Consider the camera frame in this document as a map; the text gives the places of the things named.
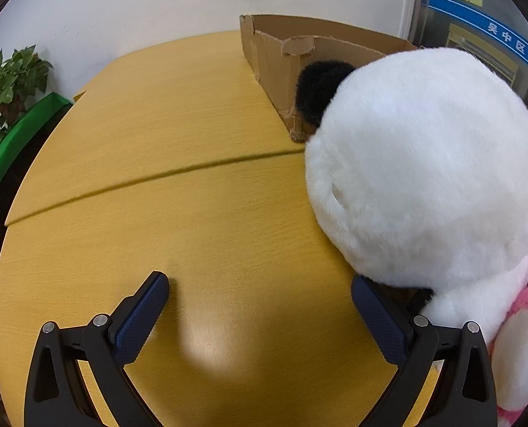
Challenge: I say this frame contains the white panda plush toy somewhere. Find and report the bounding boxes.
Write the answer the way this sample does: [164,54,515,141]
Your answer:
[295,47,528,357]

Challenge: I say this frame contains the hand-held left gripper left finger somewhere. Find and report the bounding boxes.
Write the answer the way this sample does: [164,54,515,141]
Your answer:
[24,270,171,427]

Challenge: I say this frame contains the large green potted plant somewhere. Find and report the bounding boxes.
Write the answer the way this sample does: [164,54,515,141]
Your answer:
[0,45,53,157]

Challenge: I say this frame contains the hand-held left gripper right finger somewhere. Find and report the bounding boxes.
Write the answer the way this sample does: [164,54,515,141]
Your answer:
[351,274,499,427]

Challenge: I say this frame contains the blue sign with white text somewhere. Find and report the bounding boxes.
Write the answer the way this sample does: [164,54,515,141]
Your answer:
[426,0,528,85]

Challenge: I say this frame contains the brown cardboard box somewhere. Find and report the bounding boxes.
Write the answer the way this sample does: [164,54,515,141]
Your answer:
[239,14,420,144]

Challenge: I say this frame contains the green ledge cover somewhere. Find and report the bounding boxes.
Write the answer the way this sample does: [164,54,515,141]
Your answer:
[0,93,73,214]

